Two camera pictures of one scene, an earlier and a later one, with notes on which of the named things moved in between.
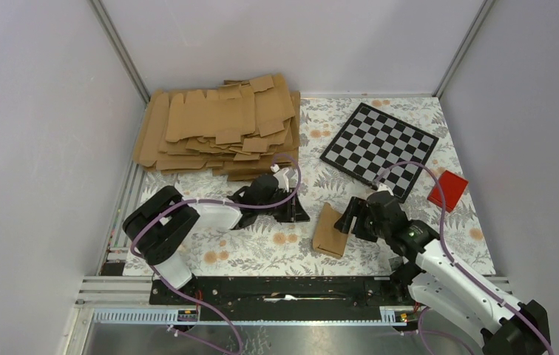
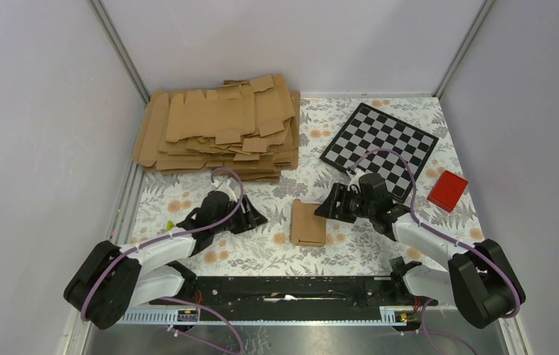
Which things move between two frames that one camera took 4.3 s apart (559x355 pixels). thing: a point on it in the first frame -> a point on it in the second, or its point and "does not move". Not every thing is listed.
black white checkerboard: x=372 y=140 does not move
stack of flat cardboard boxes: x=240 y=129 does not move
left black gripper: x=293 y=212 -> x=249 y=220
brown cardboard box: x=327 y=239 -> x=306 y=228
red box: x=453 y=187 does not move
